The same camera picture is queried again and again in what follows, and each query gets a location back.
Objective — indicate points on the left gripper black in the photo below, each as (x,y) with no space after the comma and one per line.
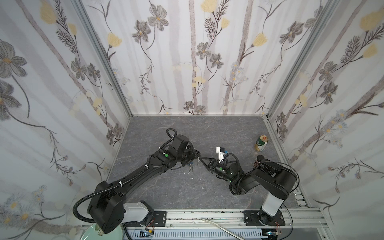
(192,154)

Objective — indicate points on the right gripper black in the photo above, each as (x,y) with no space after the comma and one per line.
(212,163)

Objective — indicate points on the silver key bunch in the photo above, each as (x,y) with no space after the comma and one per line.
(190,169)

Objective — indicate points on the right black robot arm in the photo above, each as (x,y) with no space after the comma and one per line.
(277,178)

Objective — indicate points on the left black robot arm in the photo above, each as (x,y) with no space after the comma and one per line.
(109,205)

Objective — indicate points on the small dark spice bottle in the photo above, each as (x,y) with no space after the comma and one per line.
(258,160)

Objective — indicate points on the green beer can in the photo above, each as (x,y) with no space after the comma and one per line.
(261,143)

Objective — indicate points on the green floral plate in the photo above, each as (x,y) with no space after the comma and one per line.
(94,232)

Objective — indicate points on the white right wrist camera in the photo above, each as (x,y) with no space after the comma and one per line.
(220,151)

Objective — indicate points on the white slotted cable duct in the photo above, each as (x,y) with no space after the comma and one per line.
(197,234)

